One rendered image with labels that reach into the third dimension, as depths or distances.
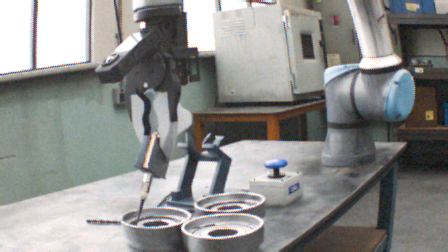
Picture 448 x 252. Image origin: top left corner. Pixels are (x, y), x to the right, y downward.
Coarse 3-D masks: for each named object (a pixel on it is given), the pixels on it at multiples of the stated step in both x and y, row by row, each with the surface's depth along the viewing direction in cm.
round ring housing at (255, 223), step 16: (192, 224) 63; (208, 224) 65; (224, 224) 65; (240, 224) 64; (256, 224) 63; (192, 240) 57; (208, 240) 56; (224, 240) 55; (240, 240) 56; (256, 240) 57
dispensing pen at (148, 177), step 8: (144, 136) 67; (144, 144) 66; (144, 152) 65; (136, 160) 66; (144, 160) 65; (144, 168) 65; (144, 176) 66; (152, 176) 66; (144, 184) 65; (144, 192) 65; (144, 200) 65; (136, 224) 63
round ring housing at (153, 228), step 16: (144, 208) 70; (160, 208) 70; (176, 208) 70; (128, 224) 62; (144, 224) 66; (160, 224) 68; (176, 224) 62; (144, 240) 61; (160, 240) 61; (176, 240) 62
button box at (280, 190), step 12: (252, 180) 83; (264, 180) 82; (276, 180) 81; (288, 180) 81; (300, 180) 84; (252, 192) 83; (264, 192) 82; (276, 192) 80; (288, 192) 81; (300, 192) 84; (276, 204) 81
